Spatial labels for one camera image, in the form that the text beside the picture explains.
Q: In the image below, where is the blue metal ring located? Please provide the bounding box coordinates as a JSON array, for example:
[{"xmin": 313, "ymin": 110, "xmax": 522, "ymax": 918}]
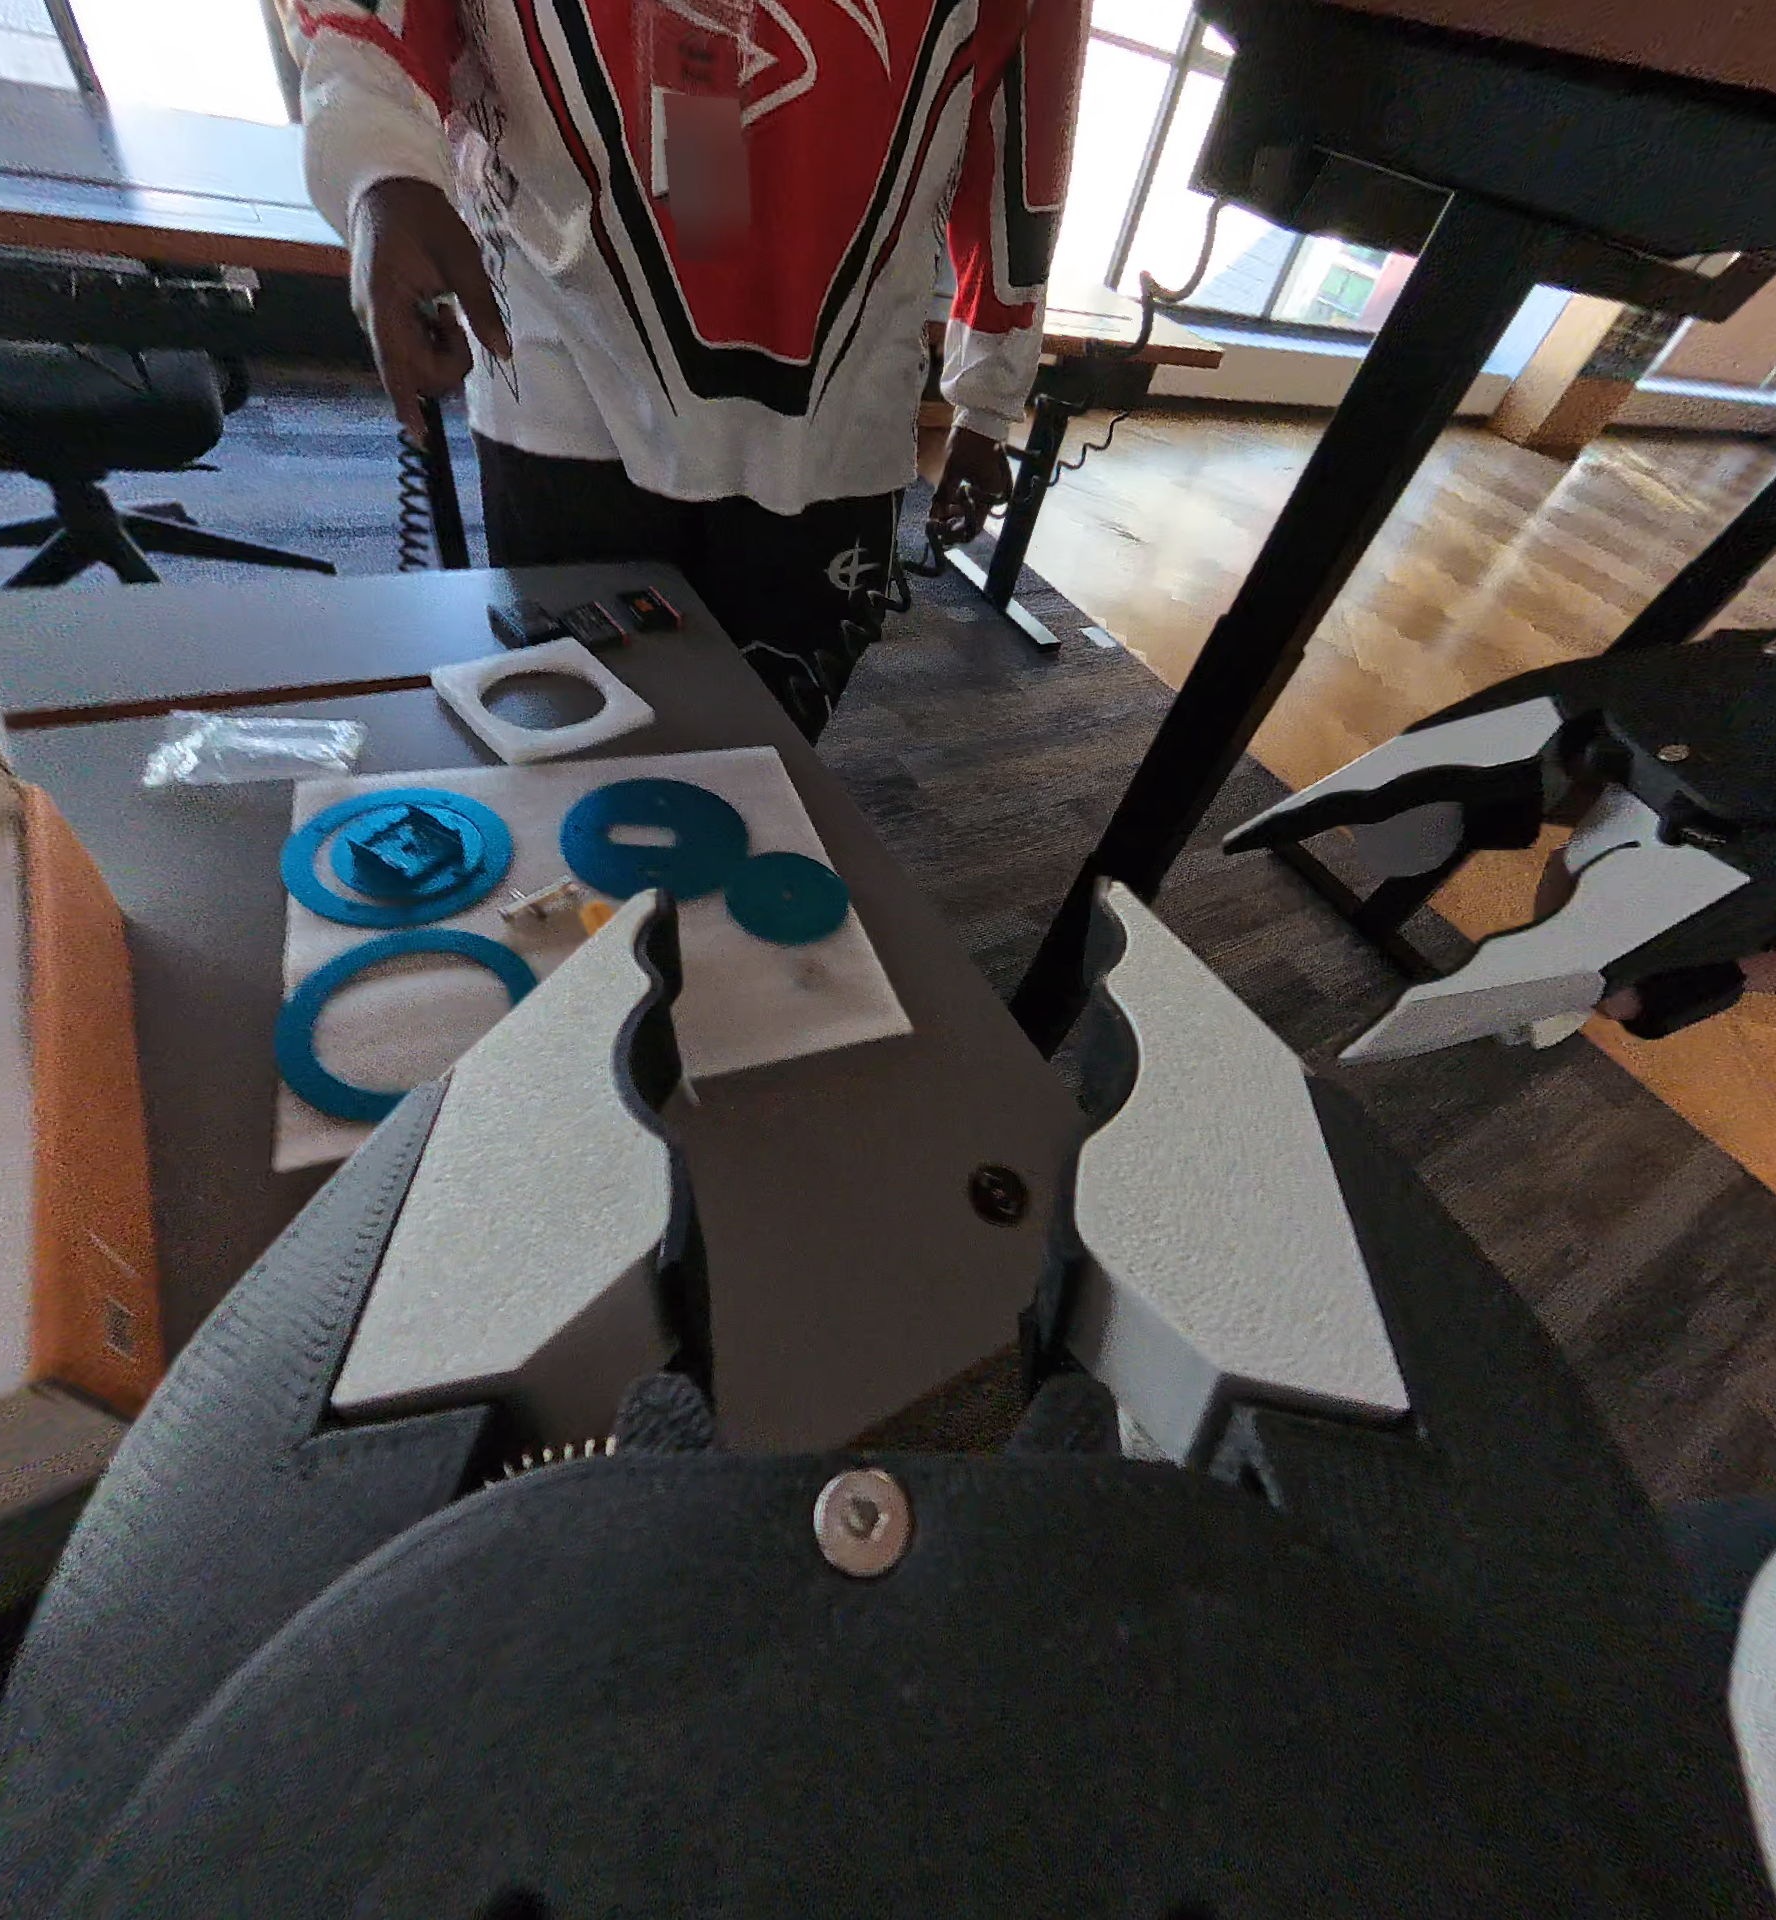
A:
[
  {"xmin": 274, "ymin": 929, "xmax": 541, "ymax": 1128},
  {"xmin": 281, "ymin": 786, "xmax": 517, "ymax": 929}
]

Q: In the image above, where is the white foam frame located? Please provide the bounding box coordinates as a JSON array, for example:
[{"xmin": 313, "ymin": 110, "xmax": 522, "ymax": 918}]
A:
[{"xmin": 430, "ymin": 636, "xmax": 660, "ymax": 767}]

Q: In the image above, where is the crumpled clear plastic bag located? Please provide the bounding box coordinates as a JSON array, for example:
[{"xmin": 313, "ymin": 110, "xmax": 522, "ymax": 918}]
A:
[{"xmin": 142, "ymin": 711, "xmax": 367, "ymax": 792}]

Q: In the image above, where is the coiled black cable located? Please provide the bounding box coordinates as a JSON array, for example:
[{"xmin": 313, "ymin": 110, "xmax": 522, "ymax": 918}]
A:
[
  {"xmin": 900, "ymin": 402, "xmax": 1139, "ymax": 584},
  {"xmin": 392, "ymin": 423, "xmax": 445, "ymax": 575}
]

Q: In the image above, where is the orange white cardboard box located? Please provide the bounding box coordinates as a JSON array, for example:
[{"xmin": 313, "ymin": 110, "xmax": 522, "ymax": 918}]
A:
[{"xmin": 0, "ymin": 643, "xmax": 166, "ymax": 1427}]

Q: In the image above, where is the large blue slotted disc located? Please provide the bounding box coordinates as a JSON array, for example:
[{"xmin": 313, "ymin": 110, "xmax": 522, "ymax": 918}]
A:
[{"xmin": 558, "ymin": 775, "xmax": 752, "ymax": 906}]

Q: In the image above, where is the black office chair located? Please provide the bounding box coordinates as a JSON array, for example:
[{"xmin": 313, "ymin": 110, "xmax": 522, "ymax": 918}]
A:
[{"xmin": 0, "ymin": 336, "xmax": 339, "ymax": 590}]

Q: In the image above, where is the white foam sheet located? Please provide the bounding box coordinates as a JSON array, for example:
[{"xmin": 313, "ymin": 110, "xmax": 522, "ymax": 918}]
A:
[{"xmin": 272, "ymin": 744, "xmax": 916, "ymax": 1175}]

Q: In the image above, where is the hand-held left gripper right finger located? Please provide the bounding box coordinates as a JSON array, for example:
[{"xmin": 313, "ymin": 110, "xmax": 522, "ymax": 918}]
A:
[{"xmin": 1034, "ymin": 875, "xmax": 1417, "ymax": 1472}]

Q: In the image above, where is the dark desk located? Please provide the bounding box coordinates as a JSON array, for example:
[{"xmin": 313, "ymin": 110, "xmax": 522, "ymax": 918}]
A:
[{"xmin": 0, "ymin": 562, "xmax": 1082, "ymax": 1454}]

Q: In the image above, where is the window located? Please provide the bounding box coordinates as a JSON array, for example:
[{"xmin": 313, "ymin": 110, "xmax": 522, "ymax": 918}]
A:
[{"xmin": 1053, "ymin": 0, "xmax": 1430, "ymax": 325}]

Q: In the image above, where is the blue square metal bracket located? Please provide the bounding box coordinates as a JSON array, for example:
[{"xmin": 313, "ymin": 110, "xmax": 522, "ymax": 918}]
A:
[{"xmin": 349, "ymin": 809, "xmax": 458, "ymax": 890}]

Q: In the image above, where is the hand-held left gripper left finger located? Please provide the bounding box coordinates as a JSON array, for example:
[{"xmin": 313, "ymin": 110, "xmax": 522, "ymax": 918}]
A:
[{"xmin": 330, "ymin": 888, "xmax": 717, "ymax": 1484}]

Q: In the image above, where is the wooden-edged grey desk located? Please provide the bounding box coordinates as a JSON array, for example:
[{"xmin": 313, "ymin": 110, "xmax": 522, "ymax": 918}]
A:
[{"xmin": 0, "ymin": 65, "xmax": 355, "ymax": 282}]

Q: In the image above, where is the small blue perforated disc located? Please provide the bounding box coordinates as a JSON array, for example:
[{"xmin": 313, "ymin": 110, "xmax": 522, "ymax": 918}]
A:
[
  {"xmin": 723, "ymin": 851, "xmax": 852, "ymax": 947},
  {"xmin": 322, "ymin": 798, "xmax": 481, "ymax": 910}
]

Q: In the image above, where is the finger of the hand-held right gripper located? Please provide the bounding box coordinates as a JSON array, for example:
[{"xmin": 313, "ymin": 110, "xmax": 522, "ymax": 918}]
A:
[
  {"xmin": 1335, "ymin": 781, "xmax": 1756, "ymax": 1070},
  {"xmin": 1222, "ymin": 694, "xmax": 1572, "ymax": 890}
]

